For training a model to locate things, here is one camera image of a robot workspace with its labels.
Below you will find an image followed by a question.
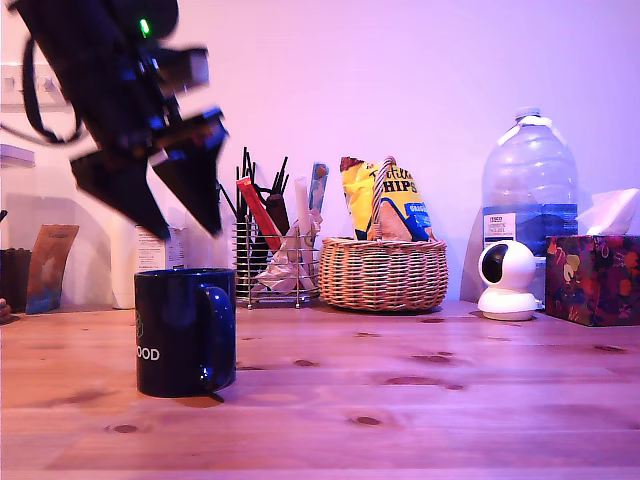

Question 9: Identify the yellow tortilla chips bag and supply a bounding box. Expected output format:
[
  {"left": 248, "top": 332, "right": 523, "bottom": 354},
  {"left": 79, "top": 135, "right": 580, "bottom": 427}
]
[{"left": 339, "top": 156, "right": 437, "bottom": 243}]

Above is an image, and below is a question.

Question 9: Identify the small white round camera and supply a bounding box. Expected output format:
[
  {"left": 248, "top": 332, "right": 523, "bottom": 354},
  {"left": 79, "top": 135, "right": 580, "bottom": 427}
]
[{"left": 476, "top": 241, "right": 541, "bottom": 322}]

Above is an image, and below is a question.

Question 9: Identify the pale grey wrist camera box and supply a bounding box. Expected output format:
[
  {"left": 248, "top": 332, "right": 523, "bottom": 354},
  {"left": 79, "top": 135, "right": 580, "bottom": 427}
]
[{"left": 156, "top": 46, "right": 210, "bottom": 97}]

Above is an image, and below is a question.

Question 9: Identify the large clear water bottle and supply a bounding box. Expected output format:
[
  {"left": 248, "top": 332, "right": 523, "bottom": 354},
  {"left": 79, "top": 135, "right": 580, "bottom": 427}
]
[{"left": 480, "top": 105, "right": 580, "bottom": 304}]

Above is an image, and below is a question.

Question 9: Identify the woven wicker basket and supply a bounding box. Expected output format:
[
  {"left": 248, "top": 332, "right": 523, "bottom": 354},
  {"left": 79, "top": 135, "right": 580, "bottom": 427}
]
[{"left": 317, "top": 156, "right": 449, "bottom": 313}]

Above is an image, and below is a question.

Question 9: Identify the white stick sachet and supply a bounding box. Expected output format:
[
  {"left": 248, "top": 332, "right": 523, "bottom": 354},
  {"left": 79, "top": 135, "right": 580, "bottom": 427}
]
[{"left": 293, "top": 175, "right": 315, "bottom": 251}]

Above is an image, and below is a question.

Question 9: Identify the floral tissue box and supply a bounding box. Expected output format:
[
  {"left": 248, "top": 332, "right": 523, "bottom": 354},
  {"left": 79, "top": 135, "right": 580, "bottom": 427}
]
[{"left": 543, "top": 234, "right": 640, "bottom": 329}]

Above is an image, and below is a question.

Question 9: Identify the black straw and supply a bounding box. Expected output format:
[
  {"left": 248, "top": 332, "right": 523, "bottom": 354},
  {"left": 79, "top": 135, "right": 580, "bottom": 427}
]
[
  {"left": 241, "top": 146, "right": 252, "bottom": 221},
  {"left": 272, "top": 156, "right": 290, "bottom": 197}
]

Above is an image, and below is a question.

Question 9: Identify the blue stick sachet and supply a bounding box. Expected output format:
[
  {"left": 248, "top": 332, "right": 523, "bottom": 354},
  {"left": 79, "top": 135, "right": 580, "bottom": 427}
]
[{"left": 307, "top": 161, "right": 330, "bottom": 217}]

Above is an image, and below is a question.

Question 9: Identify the white wall socket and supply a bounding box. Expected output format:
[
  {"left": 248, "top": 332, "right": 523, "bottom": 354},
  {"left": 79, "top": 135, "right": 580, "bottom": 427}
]
[{"left": 0, "top": 63, "right": 71, "bottom": 108}]

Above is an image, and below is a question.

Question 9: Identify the red stick sachet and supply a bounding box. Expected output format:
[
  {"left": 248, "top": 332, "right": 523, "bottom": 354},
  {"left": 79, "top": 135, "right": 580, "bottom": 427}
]
[{"left": 235, "top": 178, "right": 283, "bottom": 251}]

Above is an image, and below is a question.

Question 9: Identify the wire utensil holder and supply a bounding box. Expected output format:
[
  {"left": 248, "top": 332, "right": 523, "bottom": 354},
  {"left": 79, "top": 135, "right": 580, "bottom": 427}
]
[{"left": 233, "top": 219, "right": 322, "bottom": 310}]

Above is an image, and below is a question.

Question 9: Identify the brown paper packet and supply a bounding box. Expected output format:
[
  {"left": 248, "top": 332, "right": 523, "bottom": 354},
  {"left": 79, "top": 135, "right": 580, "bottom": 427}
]
[{"left": 24, "top": 223, "right": 81, "bottom": 316}]

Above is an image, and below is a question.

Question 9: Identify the white tissue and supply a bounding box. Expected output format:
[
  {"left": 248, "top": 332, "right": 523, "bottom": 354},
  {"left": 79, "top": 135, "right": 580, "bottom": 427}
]
[{"left": 574, "top": 187, "right": 640, "bottom": 237}]

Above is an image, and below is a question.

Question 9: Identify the white plastic bottle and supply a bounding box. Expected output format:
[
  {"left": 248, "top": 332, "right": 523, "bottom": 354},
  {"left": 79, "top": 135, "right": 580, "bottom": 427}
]
[{"left": 109, "top": 209, "right": 169, "bottom": 310}]

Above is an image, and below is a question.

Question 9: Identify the dark ribbed container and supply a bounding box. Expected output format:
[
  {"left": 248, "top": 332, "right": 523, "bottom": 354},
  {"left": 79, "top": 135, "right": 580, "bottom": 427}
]
[{"left": 0, "top": 247, "right": 34, "bottom": 314}]

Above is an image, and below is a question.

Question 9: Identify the dark blue coffee mug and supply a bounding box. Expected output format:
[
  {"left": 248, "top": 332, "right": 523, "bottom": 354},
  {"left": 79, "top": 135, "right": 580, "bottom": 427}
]
[{"left": 133, "top": 267, "right": 237, "bottom": 400}]

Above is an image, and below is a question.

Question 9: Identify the white ledge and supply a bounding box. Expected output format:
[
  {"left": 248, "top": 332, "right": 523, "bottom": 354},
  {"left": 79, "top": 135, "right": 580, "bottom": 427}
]
[{"left": 0, "top": 143, "right": 37, "bottom": 169}]

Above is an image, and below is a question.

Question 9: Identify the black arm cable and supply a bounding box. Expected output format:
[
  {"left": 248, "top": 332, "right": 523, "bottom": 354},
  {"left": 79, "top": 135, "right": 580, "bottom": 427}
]
[{"left": 21, "top": 33, "right": 84, "bottom": 148}]

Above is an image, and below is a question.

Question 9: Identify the crumpled white wrapper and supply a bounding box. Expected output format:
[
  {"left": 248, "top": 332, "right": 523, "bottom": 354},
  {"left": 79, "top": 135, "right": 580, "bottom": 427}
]
[{"left": 253, "top": 219, "right": 321, "bottom": 294}]

